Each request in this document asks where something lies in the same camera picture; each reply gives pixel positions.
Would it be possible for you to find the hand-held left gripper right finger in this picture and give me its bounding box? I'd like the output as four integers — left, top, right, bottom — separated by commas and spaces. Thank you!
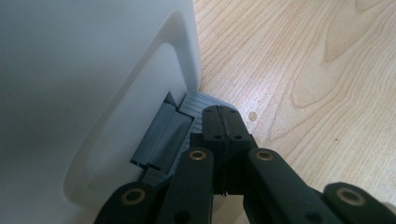
221, 105, 260, 196

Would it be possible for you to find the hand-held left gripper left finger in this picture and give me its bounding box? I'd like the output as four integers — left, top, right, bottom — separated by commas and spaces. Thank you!
190, 105, 230, 196

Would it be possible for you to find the white pedal trash can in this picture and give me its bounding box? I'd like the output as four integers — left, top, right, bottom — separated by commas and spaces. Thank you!
0, 0, 240, 224

